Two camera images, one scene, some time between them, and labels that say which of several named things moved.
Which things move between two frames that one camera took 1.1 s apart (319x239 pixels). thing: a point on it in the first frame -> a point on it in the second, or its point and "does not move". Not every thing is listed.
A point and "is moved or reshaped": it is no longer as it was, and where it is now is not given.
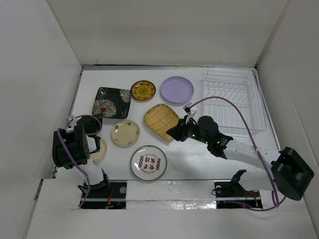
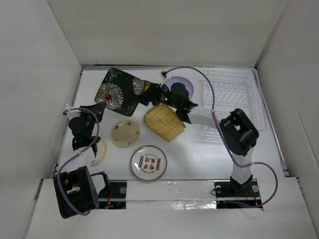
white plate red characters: [148, 163] does not move
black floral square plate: [112, 102] is moved or reshaped
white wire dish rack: [240, 84] does not move
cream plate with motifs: [125, 133] does not move
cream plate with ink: [97, 157] does not move
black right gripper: [178, 132] -> [154, 90]
